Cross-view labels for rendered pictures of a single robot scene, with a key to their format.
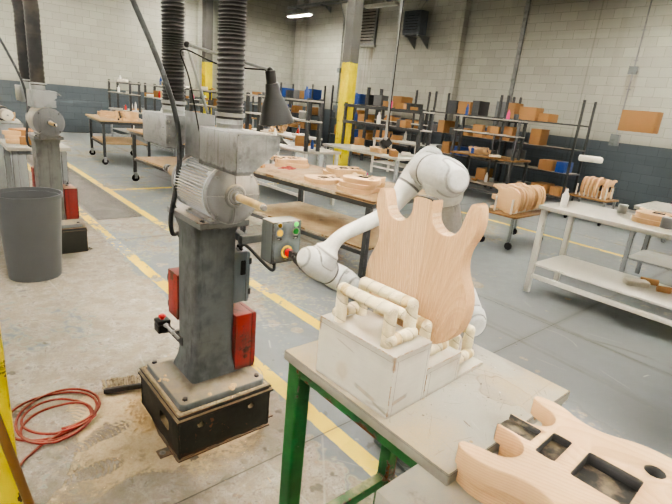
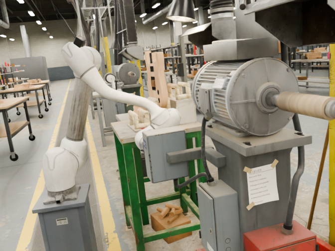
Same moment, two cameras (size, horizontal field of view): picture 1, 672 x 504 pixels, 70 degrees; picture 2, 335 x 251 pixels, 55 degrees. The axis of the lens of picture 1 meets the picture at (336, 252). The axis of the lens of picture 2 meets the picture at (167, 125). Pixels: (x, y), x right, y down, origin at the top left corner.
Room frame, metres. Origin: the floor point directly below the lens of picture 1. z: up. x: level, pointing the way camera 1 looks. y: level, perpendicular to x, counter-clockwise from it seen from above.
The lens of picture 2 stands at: (3.29, 0.87, 1.41)
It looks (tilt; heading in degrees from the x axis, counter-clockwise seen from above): 12 degrees down; 207
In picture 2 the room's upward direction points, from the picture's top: 6 degrees counter-clockwise
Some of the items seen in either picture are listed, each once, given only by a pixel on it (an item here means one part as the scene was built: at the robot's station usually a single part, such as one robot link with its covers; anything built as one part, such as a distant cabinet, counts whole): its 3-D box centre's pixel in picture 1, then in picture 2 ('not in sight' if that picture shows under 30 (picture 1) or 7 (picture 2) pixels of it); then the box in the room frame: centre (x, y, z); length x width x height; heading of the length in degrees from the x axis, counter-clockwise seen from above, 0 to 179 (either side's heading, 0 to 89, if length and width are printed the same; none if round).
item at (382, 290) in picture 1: (387, 292); (172, 85); (1.17, -0.15, 1.20); 0.20 x 0.03 x 0.03; 44
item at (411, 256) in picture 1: (419, 267); (156, 80); (1.25, -0.23, 1.25); 0.35 x 0.04 x 0.40; 45
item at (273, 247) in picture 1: (268, 242); (177, 164); (2.20, 0.33, 0.99); 0.24 x 0.21 x 0.26; 42
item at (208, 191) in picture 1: (215, 187); (238, 93); (2.10, 0.56, 1.25); 0.41 x 0.27 x 0.26; 42
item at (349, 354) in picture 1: (370, 356); (179, 109); (1.15, -0.12, 1.02); 0.27 x 0.15 x 0.17; 46
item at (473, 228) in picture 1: (470, 221); (148, 58); (1.16, -0.32, 1.41); 0.07 x 0.04 x 0.10; 45
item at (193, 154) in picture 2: (257, 237); (190, 154); (2.16, 0.37, 1.02); 0.19 x 0.04 x 0.04; 132
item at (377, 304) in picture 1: (366, 299); (183, 84); (1.11, -0.09, 1.20); 0.20 x 0.03 x 0.03; 44
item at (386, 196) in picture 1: (390, 203); (159, 58); (1.35, -0.14, 1.40); 0.07 x 0.04 x 0.09; 45
